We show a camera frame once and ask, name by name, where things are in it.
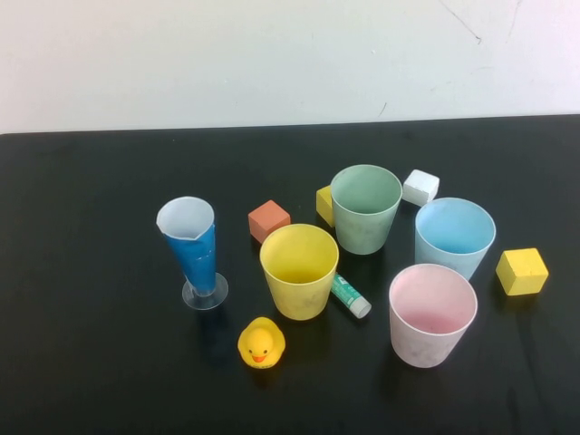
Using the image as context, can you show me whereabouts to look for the green plastic cup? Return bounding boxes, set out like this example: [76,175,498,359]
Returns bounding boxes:
[330,164,404,256]

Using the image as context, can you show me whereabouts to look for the white cube block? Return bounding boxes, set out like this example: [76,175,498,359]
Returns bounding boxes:
[401,169,440,208]

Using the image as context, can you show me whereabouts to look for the large yellow cube block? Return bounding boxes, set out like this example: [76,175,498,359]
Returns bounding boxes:
[495,246,550,297]

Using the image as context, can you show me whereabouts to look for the blue plastic cup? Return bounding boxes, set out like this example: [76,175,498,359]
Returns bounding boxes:
[414,197,498,282]

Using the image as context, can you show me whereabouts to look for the yellow plastic cup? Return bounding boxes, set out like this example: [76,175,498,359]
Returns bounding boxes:
[259,223,340,322]

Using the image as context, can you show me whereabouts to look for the orange cube block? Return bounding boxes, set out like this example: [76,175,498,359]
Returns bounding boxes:
[247,199,292,245]

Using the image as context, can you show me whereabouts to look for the pink plastic cup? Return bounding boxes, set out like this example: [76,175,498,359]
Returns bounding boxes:
[388,263,479,369]

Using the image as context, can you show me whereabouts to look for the blue wrapped conical plastic glass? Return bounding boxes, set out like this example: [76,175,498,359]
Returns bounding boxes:
[156,195,230,312]

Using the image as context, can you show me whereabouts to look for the small yellow cube block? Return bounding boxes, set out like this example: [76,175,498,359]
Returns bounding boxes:
[315,184,337,227]

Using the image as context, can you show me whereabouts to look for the yellow rubber duck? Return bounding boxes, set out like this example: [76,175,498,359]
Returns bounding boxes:
[237,316,287,369]

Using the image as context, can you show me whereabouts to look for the white green glue stick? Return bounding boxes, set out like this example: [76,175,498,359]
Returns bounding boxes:
[329,271,372,320]

